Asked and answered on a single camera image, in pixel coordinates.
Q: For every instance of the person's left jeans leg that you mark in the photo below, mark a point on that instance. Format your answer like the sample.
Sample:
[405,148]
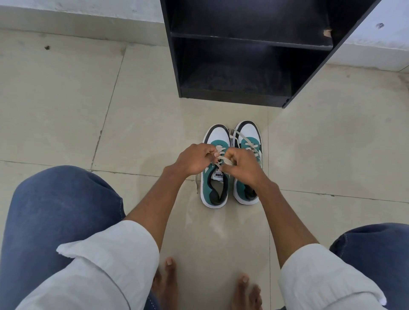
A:
[54,207]

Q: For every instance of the person's right fingers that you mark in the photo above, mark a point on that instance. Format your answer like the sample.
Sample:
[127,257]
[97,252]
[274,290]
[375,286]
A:
[230,158]

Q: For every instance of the person's right white sleeve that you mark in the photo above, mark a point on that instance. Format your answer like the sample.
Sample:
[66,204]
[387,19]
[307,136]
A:
[322,281]

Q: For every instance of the person's left forearm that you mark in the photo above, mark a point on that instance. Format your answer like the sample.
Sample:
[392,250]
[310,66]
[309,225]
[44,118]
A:
[156,201]

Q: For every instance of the black wooden shelf unit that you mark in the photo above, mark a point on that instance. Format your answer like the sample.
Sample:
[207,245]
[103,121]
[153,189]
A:
[242,67]

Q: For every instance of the person's right jeans leg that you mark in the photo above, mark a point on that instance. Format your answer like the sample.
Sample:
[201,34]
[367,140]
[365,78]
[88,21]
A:
[380,252]

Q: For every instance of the person's bare foot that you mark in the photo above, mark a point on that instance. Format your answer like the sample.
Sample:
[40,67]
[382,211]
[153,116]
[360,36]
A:
[167,284]
[246,293]

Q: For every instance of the person's jeans leg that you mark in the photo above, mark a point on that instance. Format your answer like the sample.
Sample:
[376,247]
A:
[380,252]
[54,207]

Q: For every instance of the person's white sleeve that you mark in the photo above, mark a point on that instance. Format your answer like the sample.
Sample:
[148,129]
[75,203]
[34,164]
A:
[105,268]
[322,281]

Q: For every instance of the person's left bare foot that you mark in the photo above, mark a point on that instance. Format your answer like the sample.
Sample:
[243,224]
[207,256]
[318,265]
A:
[167,284]

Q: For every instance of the person's right bare foot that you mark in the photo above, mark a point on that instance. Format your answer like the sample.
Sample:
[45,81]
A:
[246,293]

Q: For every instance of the white teal sneaker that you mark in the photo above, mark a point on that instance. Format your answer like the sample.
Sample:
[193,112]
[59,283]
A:
[251,129]
[214,191]

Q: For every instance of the person's left hand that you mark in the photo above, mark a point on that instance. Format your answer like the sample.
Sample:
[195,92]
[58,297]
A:
[193,159]

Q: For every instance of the person's right forearm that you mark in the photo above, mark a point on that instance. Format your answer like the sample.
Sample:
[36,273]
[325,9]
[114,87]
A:
[284,220]

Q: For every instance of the person's right hand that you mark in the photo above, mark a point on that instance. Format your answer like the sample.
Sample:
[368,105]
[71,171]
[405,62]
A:
[247,169]

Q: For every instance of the person's left white sleeve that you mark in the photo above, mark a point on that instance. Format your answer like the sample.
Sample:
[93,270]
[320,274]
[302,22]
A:
[105,268]

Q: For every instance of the beige shoelace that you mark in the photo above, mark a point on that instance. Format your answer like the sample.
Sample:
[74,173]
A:
[220,149]
[245,138]

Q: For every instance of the person's left fingers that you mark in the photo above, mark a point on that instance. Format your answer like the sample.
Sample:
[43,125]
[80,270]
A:
[211,152]

